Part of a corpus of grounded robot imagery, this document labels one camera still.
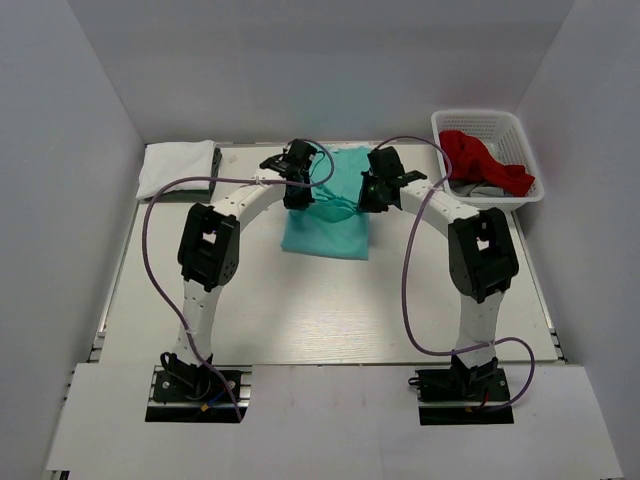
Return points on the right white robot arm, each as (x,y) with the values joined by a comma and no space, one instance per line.
(481,255)

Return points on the grey t shirt in basket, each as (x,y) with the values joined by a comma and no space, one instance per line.
(476,190)

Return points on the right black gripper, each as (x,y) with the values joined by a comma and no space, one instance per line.
(365,204)

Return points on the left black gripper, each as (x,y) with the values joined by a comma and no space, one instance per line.
(300,203)

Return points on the folded white t shirt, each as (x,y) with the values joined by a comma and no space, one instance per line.
(166,162)

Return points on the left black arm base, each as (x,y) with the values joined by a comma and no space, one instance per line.
(190,394)

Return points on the white plastic basket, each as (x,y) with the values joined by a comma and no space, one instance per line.
(502,133)

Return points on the teal t shirt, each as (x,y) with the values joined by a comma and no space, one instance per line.
(332,226)

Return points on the red t shirt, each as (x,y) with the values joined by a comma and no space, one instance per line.
(472,163)

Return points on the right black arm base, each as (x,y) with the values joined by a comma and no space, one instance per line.
(462,396)

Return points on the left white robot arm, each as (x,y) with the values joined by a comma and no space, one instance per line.
(210,245)

